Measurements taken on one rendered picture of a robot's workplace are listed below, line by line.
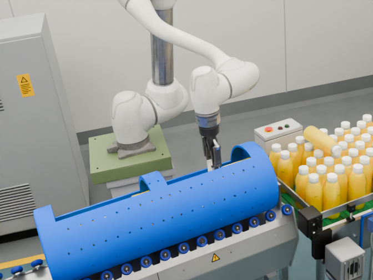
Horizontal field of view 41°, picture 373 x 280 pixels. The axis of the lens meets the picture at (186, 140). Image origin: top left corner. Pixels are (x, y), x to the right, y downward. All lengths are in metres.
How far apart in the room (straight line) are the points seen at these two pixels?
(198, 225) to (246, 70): 0.58
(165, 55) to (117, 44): 2.26
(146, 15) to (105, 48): 2.57
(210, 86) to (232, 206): 0.46
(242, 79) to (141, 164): 0.71
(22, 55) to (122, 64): 1.53
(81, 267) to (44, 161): 1.76
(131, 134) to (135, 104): 0.14
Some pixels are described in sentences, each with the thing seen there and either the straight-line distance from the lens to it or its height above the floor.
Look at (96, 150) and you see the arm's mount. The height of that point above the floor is 1.06.
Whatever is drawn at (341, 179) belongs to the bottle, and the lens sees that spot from 2.11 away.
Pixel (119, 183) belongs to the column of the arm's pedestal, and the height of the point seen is 0.98.
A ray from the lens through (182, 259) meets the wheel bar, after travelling 1.96.
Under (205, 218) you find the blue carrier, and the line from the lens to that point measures 1.85.
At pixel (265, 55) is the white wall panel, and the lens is 4.81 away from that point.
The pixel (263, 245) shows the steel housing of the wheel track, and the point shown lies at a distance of 2.08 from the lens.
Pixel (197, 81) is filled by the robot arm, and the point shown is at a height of 1.57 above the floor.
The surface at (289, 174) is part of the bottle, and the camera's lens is 2.22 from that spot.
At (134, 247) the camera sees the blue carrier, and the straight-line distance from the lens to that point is 1.81.
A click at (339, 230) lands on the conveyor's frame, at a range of 2.12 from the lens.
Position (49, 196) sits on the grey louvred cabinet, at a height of 0.33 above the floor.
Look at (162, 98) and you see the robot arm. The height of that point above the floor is 1.29.
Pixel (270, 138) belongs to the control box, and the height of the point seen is 1.09.
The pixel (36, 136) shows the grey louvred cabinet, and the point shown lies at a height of 0.80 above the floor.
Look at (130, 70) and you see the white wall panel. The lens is 4.57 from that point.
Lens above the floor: 2.23
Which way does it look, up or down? 29 degrees down
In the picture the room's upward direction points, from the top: 8 degrees counter-clockwise
